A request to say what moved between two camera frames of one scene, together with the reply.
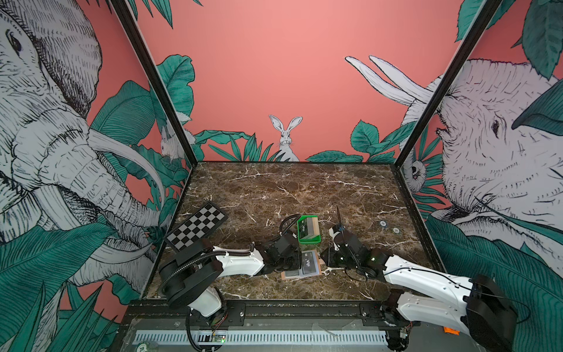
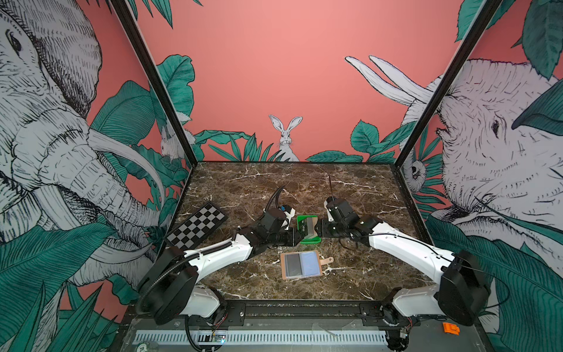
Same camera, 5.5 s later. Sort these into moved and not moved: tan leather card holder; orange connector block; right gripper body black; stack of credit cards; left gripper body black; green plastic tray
Moved: left gripper body black; right gripper body black
Not moved: tan leather card holder; stack of credit cards; orange connector block; green plastic tray
